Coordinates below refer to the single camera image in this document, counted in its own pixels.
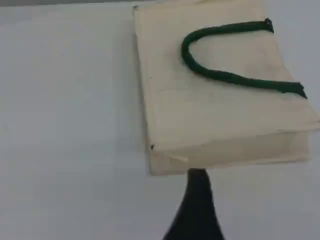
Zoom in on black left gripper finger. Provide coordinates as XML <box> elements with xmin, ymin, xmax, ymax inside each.
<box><xmin>162</xmin><ymin>168</ymin><xmax>226</xmax><ymax>240</ymax></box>

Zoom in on cream canvas bag green handles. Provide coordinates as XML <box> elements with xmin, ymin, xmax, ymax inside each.
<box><xmin>132</xmin><ymin>0</ymin><xmax>320</xmax><ymax>177</ymax></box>

